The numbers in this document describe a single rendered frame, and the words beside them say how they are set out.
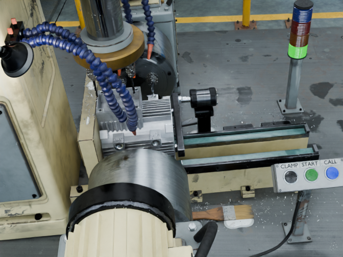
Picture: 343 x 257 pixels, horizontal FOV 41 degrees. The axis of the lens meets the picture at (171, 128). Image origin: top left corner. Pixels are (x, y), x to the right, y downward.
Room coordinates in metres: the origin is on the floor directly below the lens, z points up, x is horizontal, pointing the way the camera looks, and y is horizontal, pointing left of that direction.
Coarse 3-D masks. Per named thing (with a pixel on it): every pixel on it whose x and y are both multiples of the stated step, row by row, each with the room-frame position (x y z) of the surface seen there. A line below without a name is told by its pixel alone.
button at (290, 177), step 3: (288, 171) 0.74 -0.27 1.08; (291, 171) 0.74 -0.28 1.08; (285, 174) 0.73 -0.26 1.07; (288, 174) 0.73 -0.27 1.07; (291, 174) 0.73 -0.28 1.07; (294, 174) 0.73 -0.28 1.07; (285, 177) 0.73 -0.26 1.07; (288, 177) 0.73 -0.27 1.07; (291, 177) 0.72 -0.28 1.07; (294, 177) 0.72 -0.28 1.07; (297, 177) 0.73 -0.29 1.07; (285, 180) 0.72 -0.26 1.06; (288, 180) 0.72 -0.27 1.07; (291, 180) 0.72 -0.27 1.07; (294, 180) 0.72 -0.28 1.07
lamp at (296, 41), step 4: (292, 36) 1.28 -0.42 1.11; (296, 36) 1.27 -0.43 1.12; (300, 36) 1.27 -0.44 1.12; (304, 36) 1.27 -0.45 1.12; (308, 36) 1.28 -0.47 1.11; (292, 40) 1.28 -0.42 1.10; (296, 40) 1.27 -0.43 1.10; (300, 40) 1.26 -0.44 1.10; (304, 40) 1.27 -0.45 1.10; (292, 44) 1.28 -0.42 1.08; (296, 44) 1.27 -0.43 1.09; (300, 44) 1.26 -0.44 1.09; (304, 44) 1.27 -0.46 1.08
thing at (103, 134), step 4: (164, 96) 1.06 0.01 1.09; (168, 96) 1.05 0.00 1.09; (168, 124) 0.93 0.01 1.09; (172, 124) 0.93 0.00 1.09; (168, 128) 0.93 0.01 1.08; (172, 128) 0.92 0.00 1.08; (100, 132) 0.93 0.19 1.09; (104, 132) 0.93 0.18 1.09; (168, 132) 0.92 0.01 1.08; (172, 132) 0.92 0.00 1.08; (100, 136) 0.92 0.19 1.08; (104, 136) 0.92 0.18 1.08; (108, 136) 0.93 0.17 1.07
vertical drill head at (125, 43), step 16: (80, 0) 0.97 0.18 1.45; (96, 0) 0.95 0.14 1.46; (112, 0) 0.96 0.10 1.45; (96, 16) 0.95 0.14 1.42; (112, 16) 0.96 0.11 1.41; (80, 32) 1.04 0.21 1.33; (96, 32) 0.95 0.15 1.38; (112, 32) 0.95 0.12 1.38; (128, 32) 0.98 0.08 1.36; (96, 48) 0.93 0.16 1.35; (112, 48) 0.93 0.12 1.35; (128, 48) 0.94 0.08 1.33; (144, 48) 0.98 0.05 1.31; (80, 64) 0.93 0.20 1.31; (112, 64) 0.91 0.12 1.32; (128, 64) 0.92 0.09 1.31
